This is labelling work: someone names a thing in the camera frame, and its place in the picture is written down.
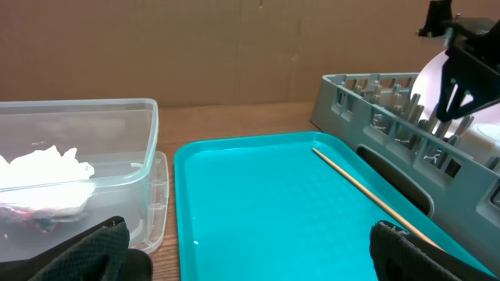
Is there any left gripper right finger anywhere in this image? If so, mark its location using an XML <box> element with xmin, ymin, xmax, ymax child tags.
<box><xmin>370</xmin><ymin>220</ymin><xmax>498</xmax><ymax>281</ymax></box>

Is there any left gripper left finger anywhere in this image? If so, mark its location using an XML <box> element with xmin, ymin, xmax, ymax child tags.
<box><xmin>1</xmin><ymin>216</ymin><xmax>153</xmax><ymax>281</ymax></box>

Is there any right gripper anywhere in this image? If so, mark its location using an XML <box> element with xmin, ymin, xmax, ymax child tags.
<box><xmin>416</xmin><ymin>0</ymin><xmax>499</xmax><ymax>122</ymax></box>

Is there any white round plate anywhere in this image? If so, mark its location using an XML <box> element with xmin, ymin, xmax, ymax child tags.
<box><xmin>410</xmin><ymin>51</ymin><xmax>499</xmax><ymax>126</ymax></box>

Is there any crumpled white paper waste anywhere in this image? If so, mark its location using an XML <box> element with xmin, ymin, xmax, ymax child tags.
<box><xmin>1</xmin><ymin>145</ymin><xmax>95</xmax><ymax>217</ymax></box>

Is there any grey dish rack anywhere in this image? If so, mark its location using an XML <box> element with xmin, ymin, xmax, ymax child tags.
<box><xmin>311</xmin><ymin>73</ymin><xmax>499</xmax><ymax>274</ymax></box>

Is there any clear plastic bin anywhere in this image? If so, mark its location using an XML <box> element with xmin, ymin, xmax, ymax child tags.
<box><xmin>1</xmin><ymin>98</ymin><xmax>169</xmax><ymax>261</ymax></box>

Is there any wooden chopstick right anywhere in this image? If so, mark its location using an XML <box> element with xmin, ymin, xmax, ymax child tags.
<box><xmin>312</xmin><ymin>148</ymin><xmax>443</xmax><ymax>251</ymax></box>

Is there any teal serving tray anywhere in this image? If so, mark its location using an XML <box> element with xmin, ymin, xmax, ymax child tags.
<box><xmin>174</xmin><ymin>132</ymin><xmax>480</xmax><ymax>280</ymax></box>

